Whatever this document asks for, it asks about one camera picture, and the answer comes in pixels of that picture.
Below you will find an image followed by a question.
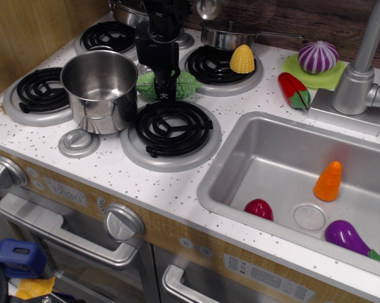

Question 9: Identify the front left black burner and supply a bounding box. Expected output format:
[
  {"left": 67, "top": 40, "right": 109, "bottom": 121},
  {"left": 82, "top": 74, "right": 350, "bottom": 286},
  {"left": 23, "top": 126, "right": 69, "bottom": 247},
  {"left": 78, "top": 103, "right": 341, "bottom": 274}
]
[{"left": 3, "top": 67, "right": 72, "bottom": 127}]

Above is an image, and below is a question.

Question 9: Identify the left oven door handle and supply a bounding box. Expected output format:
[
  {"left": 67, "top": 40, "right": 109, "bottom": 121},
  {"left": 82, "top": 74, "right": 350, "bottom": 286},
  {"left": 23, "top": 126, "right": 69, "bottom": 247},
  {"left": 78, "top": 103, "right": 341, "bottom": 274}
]
[{"left": 0, "top": 193, "right": 138, "bottom": 270}]

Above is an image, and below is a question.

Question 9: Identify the oven door handle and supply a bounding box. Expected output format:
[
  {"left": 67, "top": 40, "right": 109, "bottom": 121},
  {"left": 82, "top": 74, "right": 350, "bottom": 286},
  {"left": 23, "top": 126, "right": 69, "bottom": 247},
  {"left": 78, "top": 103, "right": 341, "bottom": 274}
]
[
  {"left": 0, "top": 193, "right": 138, "bottom": 270},
  {"left": 162, "top": 264, "right": 215, "bottom": 303}
]

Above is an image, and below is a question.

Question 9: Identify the silver stovetop knob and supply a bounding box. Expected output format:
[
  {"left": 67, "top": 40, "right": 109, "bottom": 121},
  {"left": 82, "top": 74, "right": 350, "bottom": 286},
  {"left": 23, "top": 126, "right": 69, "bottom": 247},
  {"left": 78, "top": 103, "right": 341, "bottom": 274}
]
[
  {"left": 175, "top": 28, "right": 194, "bottom": 51},
  {"left": 136, "top": 63, "right": 153, "bottom": 76},
  {"left": 58, "top": 129, "right": 100, "bottom": 158}
]

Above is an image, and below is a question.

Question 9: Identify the right oven door handle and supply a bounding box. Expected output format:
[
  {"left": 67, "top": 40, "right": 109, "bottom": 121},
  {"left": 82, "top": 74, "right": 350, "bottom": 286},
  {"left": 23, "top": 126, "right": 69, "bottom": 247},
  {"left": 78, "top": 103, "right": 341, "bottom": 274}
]
[{"left": 162, "top": 264, "right": 215, "bottom": 303}]

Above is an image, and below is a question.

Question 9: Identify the silver oven dial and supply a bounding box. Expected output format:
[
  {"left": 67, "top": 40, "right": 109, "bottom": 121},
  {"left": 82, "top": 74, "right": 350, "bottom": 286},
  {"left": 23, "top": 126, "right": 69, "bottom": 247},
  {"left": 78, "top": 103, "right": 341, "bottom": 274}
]
[
  {"left": 0, "top": 156, "right": 28, "bottom": 190},
  {"left": 104, "top": 203, "right": 145, "bottom": 242}
]

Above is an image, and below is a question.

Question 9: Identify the silver sink basin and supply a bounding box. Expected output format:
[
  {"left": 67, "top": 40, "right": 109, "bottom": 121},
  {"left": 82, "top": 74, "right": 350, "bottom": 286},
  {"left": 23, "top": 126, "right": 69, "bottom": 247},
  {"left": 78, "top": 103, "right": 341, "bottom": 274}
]
[{"left": 197, "top": 112, "right": 380, "bottom": 276}]

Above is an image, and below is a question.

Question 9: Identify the red toy pepper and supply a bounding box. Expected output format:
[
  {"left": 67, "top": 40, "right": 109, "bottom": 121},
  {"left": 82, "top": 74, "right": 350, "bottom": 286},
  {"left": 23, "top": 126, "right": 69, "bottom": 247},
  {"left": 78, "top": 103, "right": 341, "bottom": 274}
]
[{"left": 278, "top": 72, "right": 311, "bottom": 110}]

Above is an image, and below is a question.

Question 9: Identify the left silver oven dial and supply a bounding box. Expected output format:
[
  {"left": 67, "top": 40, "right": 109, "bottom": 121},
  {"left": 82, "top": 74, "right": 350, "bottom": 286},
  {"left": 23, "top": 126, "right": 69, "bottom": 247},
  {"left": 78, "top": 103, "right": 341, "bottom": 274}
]
[{"left": 0, "top": 156, "right": 28, "bottom": 190}]

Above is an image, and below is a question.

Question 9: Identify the front silver stovetop knob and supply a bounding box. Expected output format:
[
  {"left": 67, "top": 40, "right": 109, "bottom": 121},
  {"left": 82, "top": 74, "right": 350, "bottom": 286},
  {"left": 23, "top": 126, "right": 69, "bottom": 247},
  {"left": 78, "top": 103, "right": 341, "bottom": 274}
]
[{"left": 58, "top": 129, "right": 100, "bottom": 158}]

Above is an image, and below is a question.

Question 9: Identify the steel pot at back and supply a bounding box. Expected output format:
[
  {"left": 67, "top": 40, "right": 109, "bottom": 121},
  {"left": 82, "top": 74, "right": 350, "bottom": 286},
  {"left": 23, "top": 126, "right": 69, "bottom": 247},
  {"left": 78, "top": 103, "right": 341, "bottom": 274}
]
[{"left": 109, "top": 0, "right": 149, "bottom": 28}]

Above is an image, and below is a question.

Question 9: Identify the silver toy faucet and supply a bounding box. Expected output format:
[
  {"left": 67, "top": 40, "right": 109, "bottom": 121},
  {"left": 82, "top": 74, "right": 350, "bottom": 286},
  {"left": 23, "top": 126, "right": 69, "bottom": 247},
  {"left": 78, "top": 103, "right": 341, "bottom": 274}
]
[{"left": 307, "top": 1, "right": 380, "bottom": 136}]

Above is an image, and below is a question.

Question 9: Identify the yellow tape piece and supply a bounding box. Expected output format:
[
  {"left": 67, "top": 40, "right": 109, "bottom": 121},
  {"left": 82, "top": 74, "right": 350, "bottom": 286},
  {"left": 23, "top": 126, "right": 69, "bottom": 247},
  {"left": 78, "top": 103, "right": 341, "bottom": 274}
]
[{"left": 15, "top": 276, "right": 55, "bottom": 300}]

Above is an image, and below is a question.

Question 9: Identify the back silver stovetop knob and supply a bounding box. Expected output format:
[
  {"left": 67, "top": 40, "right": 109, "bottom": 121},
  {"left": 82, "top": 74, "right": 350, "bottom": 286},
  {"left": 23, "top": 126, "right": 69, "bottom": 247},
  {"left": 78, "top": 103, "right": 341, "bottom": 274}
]
[{"left": 175, "top": 28, "right": 194, "bottom": 51}]

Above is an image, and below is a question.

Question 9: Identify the red toy tomato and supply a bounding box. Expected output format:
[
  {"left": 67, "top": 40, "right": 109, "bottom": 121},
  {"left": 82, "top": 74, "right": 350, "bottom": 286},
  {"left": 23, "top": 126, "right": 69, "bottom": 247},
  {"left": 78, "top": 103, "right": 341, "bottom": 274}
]
[{"left": 244, "top": 199, "right": 274, "bottom": 221}]

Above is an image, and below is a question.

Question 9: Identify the orange toy carrot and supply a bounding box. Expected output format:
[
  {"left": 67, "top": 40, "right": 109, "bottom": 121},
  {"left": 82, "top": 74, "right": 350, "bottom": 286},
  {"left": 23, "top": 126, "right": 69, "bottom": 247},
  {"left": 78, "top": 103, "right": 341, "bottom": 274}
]
[{"left": 313, "top": 161, "right": 343, "bottom": 202}]

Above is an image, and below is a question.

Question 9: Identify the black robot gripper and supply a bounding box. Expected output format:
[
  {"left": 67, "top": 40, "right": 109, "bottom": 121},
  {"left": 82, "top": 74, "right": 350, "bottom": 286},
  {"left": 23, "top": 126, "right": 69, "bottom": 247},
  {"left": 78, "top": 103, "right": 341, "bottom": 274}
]
[{"left": 135, "top": 1, "right": 192, "bottom": 101}]

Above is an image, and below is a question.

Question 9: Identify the back right black burner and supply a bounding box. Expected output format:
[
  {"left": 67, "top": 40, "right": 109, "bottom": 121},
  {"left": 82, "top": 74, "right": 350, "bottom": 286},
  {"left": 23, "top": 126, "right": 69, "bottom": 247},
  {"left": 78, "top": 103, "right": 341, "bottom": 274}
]
[{"left": 179, "top": 46, "right": 264, "bottom": 97}]

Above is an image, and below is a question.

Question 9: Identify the middle silver stovetop knob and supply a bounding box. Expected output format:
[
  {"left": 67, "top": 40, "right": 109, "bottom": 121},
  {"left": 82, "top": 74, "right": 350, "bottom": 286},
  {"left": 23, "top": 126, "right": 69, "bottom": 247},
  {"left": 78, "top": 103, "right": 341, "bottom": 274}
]
[{"left": 136, "top": 63, "right": 153, "bottom": 76}]

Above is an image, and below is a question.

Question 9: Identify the large steel pot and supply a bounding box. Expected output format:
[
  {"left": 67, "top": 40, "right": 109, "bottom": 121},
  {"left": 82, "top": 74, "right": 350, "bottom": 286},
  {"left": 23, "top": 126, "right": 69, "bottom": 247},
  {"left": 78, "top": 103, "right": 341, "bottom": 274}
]
[{"left": 60, "top": 49, "right": 138, "bottom": 134}]

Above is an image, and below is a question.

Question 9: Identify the yellow toy corn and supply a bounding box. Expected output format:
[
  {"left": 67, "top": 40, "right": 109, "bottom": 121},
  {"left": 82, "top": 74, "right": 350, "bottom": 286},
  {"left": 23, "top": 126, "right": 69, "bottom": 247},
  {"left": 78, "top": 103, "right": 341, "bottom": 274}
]
[{"left": 230, "top": 44, "right": 256, "bottom": 74}]

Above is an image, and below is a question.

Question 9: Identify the right silver oven dial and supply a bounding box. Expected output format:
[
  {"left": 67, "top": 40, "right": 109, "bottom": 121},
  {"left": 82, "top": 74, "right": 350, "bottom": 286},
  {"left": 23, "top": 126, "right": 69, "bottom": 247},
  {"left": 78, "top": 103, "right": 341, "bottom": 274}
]
[{"left": 104, "top": 203, "right": 145, "bottom": 242}]

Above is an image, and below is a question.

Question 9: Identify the purple white toy onion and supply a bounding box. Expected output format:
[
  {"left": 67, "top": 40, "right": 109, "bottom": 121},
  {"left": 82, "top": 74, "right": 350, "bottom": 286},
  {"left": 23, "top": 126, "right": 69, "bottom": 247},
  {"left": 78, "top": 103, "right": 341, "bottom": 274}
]
[{"left": 298, "top": 40, "right": 339, "bottom": 74}]

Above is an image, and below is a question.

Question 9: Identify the blue device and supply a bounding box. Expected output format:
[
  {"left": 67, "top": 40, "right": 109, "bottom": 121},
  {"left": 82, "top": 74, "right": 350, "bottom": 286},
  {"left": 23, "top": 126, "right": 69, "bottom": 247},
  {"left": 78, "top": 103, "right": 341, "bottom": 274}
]
[{"left": 0, "top": 239, "right": 47, "bottom": 278}]

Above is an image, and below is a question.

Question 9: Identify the purple toy eggplant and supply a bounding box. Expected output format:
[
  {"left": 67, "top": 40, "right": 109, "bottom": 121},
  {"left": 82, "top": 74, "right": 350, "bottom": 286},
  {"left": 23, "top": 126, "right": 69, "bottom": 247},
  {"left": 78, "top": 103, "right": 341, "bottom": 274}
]
[{"left": 324, "top": 220, "right": 380, "bottom": 262}]

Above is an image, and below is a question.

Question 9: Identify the front right black burner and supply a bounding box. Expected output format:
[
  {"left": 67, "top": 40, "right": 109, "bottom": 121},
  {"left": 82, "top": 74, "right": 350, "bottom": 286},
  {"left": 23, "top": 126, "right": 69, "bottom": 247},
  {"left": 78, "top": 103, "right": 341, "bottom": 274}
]
[{"left": 121, "top": 101, "right": 221, "bottom": 173}]

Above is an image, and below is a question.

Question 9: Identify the steel saucepan with handle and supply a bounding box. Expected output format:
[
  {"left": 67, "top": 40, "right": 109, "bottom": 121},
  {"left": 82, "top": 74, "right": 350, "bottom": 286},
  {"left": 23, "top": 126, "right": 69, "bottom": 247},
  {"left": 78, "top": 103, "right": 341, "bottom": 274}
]
[{"left": 200, "top": 20, "right": 303, "bottom": 51}]

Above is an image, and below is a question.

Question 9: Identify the green bumpy toy squash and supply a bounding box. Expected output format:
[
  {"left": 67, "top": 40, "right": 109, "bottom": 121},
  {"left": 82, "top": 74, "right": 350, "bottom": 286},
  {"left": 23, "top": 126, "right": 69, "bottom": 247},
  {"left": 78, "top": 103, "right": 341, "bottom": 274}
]
[{"left": 136, "top": 71, "right": 202, "bottom": 100}]

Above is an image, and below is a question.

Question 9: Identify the light green plate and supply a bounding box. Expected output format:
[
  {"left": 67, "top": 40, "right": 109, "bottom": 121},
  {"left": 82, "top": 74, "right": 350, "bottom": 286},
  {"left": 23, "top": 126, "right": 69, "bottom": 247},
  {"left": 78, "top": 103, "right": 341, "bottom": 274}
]
[{"left": 282, "top": 54, "right": 346, "bottom": 90}]

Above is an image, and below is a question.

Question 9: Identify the hanging steel ladle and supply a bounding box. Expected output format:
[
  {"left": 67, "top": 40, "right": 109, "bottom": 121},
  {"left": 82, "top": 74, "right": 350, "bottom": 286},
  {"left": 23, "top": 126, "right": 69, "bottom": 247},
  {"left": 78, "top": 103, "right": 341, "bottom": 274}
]
[{"left": 196, "top": 0, "right": 222, "bottom": 20}]

